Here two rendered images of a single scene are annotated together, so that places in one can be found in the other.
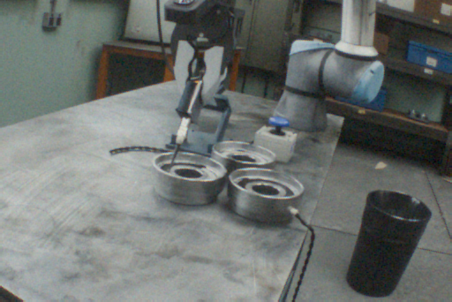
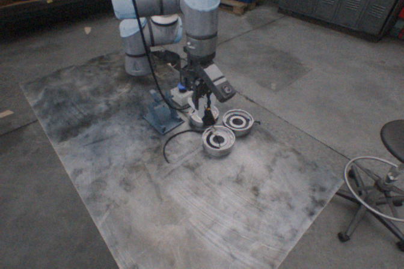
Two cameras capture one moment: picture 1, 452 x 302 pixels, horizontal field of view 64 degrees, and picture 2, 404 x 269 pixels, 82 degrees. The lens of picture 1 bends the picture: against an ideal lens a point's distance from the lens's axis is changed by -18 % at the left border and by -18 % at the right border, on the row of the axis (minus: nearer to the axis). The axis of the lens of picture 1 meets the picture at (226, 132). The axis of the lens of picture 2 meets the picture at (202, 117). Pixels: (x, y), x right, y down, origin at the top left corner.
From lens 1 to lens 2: 71 cm
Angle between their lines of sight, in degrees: 56
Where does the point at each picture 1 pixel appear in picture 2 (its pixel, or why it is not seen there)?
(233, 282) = (288, 157)
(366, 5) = not seen: outside the picture
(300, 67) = (137, 42)
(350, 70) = (171, 31)
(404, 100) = not seen: outside the picture
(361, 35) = not seen: hidden behind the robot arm
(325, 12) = not seen: outside the picture
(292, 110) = (143, 66)
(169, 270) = (281, 172)
